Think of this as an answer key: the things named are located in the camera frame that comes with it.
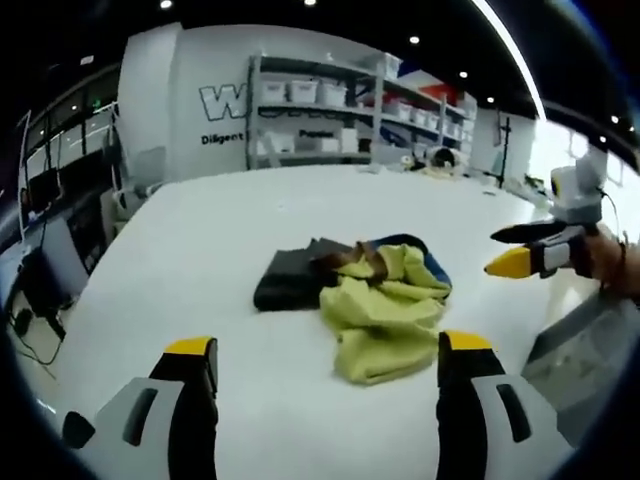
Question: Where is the pile of clutter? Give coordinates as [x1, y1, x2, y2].
[399, 146, 470, 177]

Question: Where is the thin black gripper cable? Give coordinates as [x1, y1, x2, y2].
[595, 185, 630, 244]

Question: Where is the blue cloth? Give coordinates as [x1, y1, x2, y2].
[372, 231, 455, 302]

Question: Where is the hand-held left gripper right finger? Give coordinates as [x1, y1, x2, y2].
[435, 329, 577, 480]

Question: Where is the long metal shelf rack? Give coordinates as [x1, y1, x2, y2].
[378, 74, 480, 157]

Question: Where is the brown cloth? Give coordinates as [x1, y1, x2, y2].
[308, 240, 389, 282]

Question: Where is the grey plastic bin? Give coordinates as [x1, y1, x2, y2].
[519, 288, 640, 404]

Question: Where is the row of white storage boxes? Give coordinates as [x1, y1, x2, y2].
[259, 78, 349, 107]

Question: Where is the black floor cable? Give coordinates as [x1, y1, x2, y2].
[9, 309, 64, 381]

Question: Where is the grey metal shelf rack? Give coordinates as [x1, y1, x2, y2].
[246, 53, 387, 171]

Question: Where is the person's right hand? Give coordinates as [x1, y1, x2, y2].
[573, 230, 625, 296]

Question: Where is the yellow-green garment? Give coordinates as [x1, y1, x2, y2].
[318, 243, 454, 387]

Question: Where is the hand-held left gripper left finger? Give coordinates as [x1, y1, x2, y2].
[62, 335, 220, 480]

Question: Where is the black tripod stand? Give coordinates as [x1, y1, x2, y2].
[497, 111, 514, 190]

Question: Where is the dark grey cloth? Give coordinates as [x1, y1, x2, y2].
[252, 237, 362, 315]

